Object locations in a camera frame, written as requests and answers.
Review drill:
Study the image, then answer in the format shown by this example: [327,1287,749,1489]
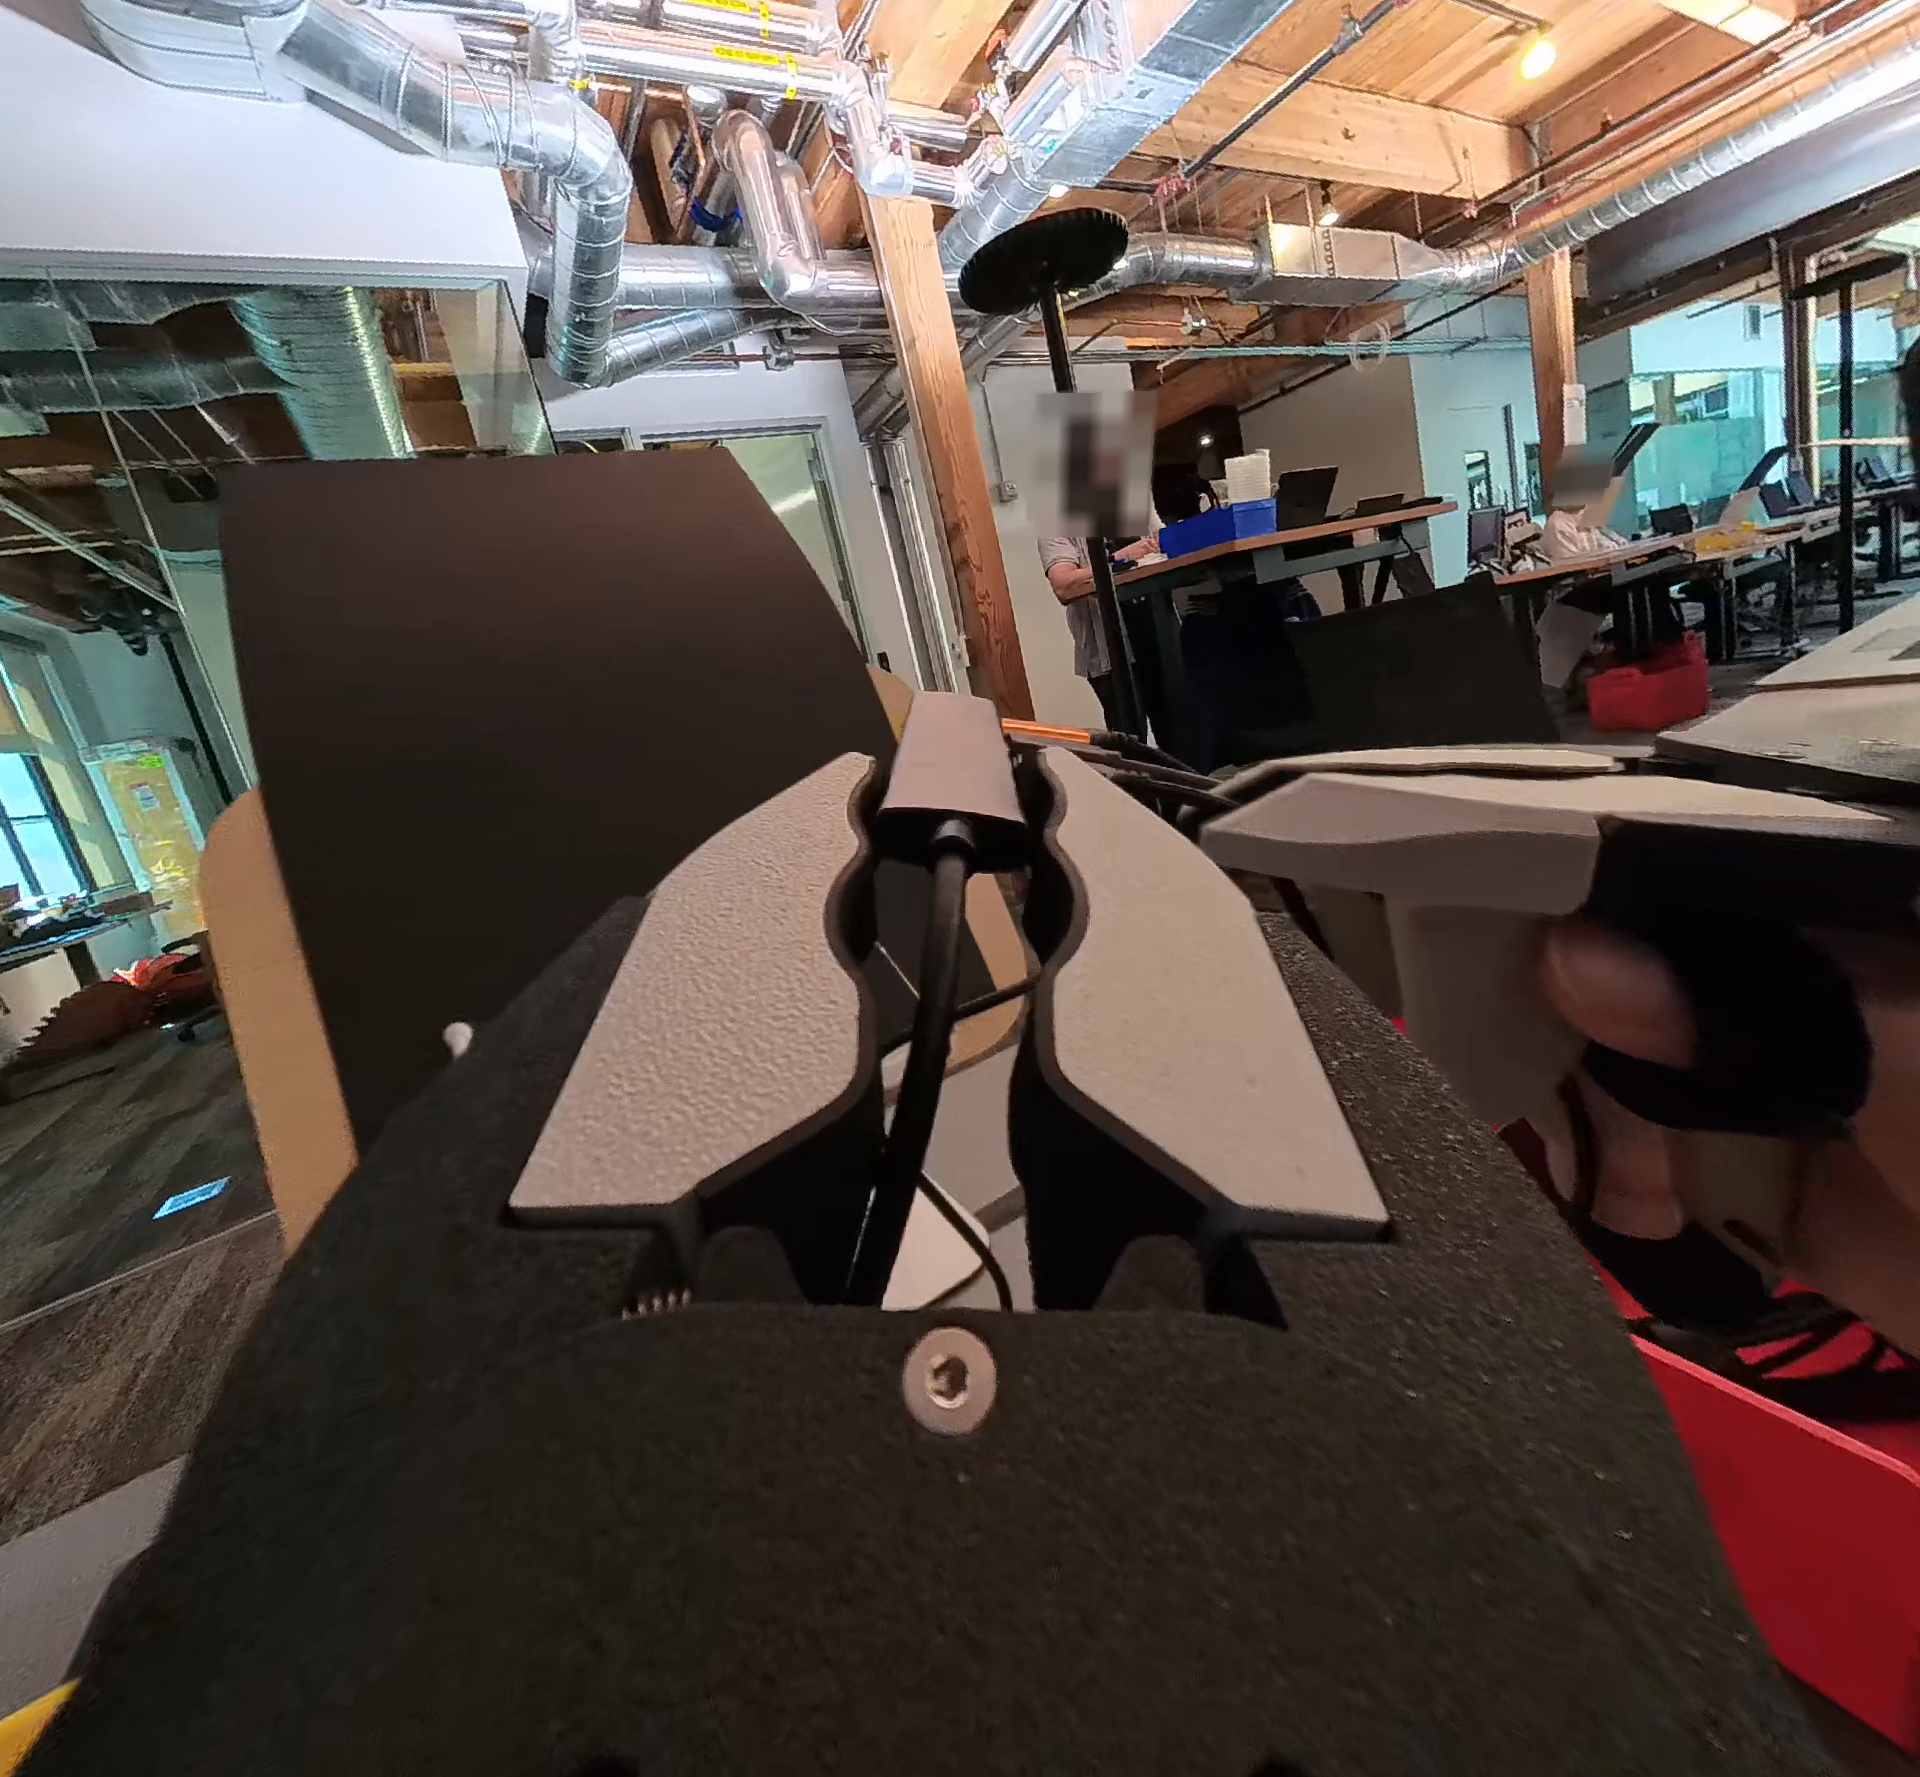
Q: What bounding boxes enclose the blue plastic bin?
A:
[1158,499,1281,562]

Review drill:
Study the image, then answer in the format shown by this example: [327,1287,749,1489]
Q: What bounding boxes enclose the person's right hand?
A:
[1542,907,1920,1347]

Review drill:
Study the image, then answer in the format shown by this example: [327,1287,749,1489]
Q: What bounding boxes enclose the red bag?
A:
[1584,632,1716,734]

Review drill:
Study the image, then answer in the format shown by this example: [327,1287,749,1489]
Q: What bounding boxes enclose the black disc on black rod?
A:
[955,208,1160,746]

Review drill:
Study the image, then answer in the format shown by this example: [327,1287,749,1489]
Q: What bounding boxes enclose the white metal tablet stand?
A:
[876,1057,1040,1311]

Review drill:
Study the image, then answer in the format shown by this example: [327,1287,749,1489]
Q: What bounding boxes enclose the black board with wooden frame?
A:
[198,447,1040,1247]

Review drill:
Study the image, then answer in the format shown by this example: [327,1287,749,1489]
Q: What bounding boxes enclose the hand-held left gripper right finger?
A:
[1012,744,1392,1243]

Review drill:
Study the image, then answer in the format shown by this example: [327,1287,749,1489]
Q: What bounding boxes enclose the glass door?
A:
[715,420,876,656]

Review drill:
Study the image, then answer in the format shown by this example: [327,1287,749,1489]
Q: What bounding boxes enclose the grey usb hub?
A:
[873,693,1033,867]

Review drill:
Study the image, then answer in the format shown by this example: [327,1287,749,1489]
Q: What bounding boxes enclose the red plastic bin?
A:
[1385,1012,1920,1753]

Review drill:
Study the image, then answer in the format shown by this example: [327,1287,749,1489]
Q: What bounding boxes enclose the yellow plastic bin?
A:
[0,1676,79,1777]

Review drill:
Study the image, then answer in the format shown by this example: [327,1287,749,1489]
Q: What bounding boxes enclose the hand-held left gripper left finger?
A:
[506,752,879,1230]

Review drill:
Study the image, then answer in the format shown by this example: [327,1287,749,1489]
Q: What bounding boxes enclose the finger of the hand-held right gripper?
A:
[1221,742,1632,798]
[1199,769,1913,917]

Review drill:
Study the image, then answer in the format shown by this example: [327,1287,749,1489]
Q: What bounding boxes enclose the wooden standing desk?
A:
[1110,499,1462,746]

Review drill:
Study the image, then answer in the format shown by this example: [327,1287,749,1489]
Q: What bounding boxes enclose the wooden post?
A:
[1519,243,1587,523]

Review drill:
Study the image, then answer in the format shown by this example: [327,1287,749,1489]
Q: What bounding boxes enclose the black panel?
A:
[1285,576,1566,755]

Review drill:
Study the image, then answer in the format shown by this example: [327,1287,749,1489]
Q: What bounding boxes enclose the wooden ceiling beam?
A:
[858,193,1040,726]

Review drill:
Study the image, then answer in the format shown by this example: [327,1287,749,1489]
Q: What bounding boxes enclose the large glass window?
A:
[0,635,215,912]

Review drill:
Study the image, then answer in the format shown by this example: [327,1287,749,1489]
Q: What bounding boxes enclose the silver ventilation ducts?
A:
[0,0,1920,394]

